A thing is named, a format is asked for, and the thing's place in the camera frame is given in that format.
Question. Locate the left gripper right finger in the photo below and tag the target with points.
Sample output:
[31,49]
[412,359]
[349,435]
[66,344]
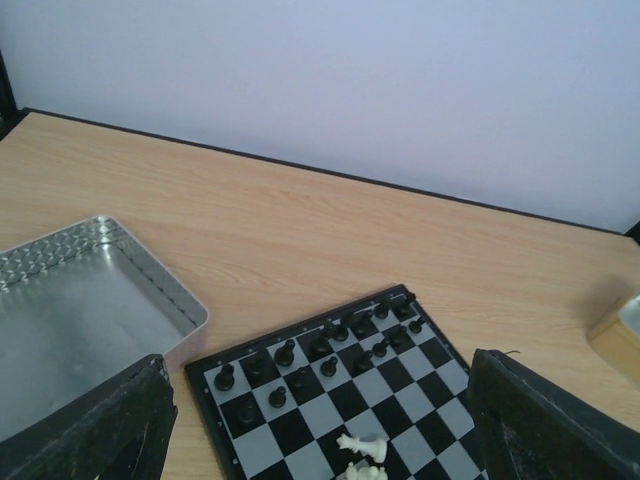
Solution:
[528,427]

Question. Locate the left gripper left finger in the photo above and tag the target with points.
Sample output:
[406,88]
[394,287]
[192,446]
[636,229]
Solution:
[118,430]

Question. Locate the white queen chess piece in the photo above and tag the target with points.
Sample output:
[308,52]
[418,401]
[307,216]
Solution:
[375,449]

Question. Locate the black pawn chess piece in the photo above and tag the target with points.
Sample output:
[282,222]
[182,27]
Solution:
[278,397]

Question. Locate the black silver chess board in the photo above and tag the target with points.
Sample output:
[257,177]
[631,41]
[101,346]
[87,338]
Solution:
[378,367]

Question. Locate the gold square tin box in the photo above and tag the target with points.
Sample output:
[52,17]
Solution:
[616,338]

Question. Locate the silver embossed tin lid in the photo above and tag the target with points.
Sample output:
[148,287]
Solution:
[78,306]

